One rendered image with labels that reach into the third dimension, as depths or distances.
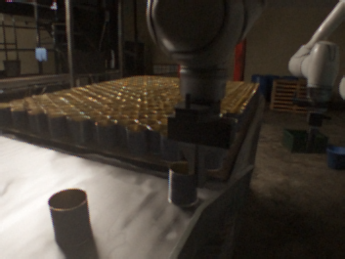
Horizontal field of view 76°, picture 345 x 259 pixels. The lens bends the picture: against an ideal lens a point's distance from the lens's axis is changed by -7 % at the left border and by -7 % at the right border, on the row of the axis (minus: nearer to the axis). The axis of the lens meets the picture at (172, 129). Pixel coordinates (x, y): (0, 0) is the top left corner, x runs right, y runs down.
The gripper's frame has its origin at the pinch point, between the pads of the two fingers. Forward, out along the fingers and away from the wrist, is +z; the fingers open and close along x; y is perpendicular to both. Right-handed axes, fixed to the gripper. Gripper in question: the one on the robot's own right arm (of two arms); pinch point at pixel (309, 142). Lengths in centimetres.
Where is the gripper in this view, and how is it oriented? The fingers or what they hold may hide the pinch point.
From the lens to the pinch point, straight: 105.5
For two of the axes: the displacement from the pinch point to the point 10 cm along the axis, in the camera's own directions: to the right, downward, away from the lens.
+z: -0.2, 9.6, 2.9
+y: 8.8, 1.6, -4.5
